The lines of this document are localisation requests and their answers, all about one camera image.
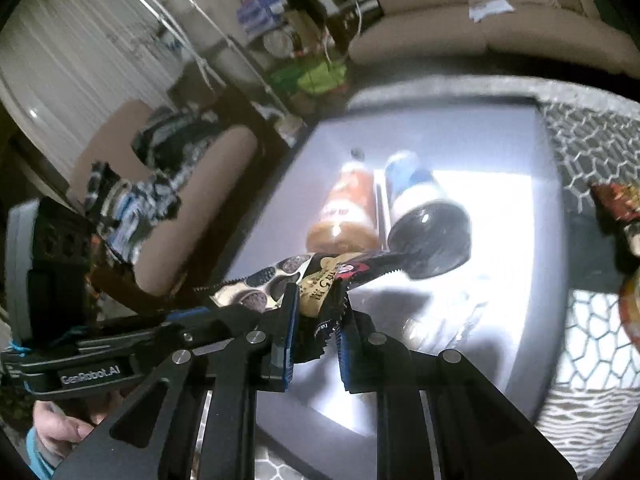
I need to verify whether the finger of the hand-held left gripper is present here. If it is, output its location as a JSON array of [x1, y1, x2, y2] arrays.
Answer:
[[162, 305, 273, 348]]

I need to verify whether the green bag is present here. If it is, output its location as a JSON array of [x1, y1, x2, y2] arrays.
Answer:
[[270, 57, 348, 96]]

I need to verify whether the white drying rack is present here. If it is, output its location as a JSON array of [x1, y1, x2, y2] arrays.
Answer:
[[105, 0, 296, 121]]

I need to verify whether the tan upholstered chair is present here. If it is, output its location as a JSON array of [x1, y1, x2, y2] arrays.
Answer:
[[67, 100, 258, 296]]

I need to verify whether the dark cookie packet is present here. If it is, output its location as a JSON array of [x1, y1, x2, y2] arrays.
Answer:
[[192, 251, 411, 361]]

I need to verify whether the striped clothes pile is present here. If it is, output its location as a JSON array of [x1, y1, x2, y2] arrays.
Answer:
[[85, 110, 236, 261]]

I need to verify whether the brown sofa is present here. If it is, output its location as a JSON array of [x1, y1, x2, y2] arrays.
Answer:
[[347, 0, 640, 78]]

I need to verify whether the person's left forearm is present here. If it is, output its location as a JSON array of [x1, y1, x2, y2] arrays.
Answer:
[[25, 427, 57, 480]]

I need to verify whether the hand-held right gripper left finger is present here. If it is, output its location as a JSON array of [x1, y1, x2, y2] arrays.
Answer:
[[62, 287, 303, 480]]

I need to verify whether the person's left hand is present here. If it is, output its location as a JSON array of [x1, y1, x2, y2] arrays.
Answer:
[[32, 400, 96, 461]]

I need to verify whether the blue and purple folded bundle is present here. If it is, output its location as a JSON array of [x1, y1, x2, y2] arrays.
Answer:
[[237, 0, 287, 32]]

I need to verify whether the grey patterned table cloth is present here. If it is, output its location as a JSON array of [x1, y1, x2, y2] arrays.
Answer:
[[250, 75, 640, 480]]

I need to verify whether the white paper sheet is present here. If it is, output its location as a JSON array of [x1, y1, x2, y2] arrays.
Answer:
[[469, 0, 515, 23]]

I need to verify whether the brown snack packet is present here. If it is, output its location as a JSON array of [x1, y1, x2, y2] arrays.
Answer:
[[590, 182, 640, 256]]

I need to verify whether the white curtain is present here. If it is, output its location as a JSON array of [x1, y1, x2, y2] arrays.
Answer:
[[0, 0, 176, 176]]

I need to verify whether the blue-white label bottle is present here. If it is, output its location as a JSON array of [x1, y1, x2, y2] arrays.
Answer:
[[385, 151, 472, 280]]

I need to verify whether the oval gold tin can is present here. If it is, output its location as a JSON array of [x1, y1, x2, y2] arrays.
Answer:
[[618, 272, 640, 353]]

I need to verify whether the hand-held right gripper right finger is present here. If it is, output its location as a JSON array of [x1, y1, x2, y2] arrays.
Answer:
[[335, 305, 576, 480]]

